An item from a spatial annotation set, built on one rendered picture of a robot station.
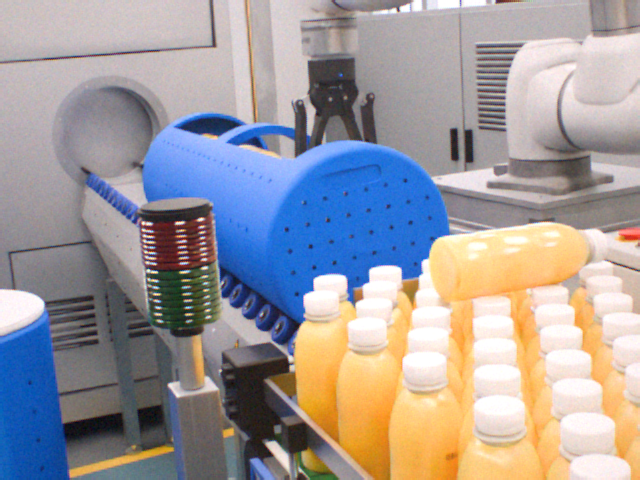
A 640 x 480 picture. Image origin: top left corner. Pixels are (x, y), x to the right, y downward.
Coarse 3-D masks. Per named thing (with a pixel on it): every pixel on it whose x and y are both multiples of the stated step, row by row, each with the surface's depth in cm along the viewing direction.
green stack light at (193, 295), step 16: (144, 272) 80; (160, 272) 79; (176, 272) 79; (192, 272) 79; (208, 272) 80; (160, 288) 79; (176, 288) 79; (192, 288) 79; (208, 288) 80; (160, 304) 80; (176, 304) 79; (192, 304) 79; (208, 304) 80; (160, 320) 80; (176, 320) 80; (192, 320) 80; (208, 320) 80
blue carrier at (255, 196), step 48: (192, 144) 184; (240, 144) 218; (336, 144) 137; (192, 192) 171; (240, 192) 147; (288, 192) 132; (336, 192) 135; (384, 192) 137; (432, 192) 140; (240, 240) 144; (288, 240) 133; (336, 240) 136; (384, 240) 139; (432, 240) 142; (288, 288) 135
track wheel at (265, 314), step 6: (264, 306) 152; (270, 306) 150; (264, 312) 151; (270, 312) 149; (276, 312) 150; (258, 318) 152; (264, 318) 150; (270, 318) 149; (276, 318) 149; (258, 324) 150; (264, 324) 149; (270, 324) 149; (264, 330) 150
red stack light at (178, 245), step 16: (144, 224) 79; (160, 224) 78; (176, 224) 78; (192, 224) 78; (208, 224) 80; (144, 240) 79; (160, 240) 78; (176, 240) 78; (192, 240) 78; (208, 240) 80; (144, 256) 80; (160, 256) 79; (176, 256) 78; (192, 256) 79; (208, 256) 80
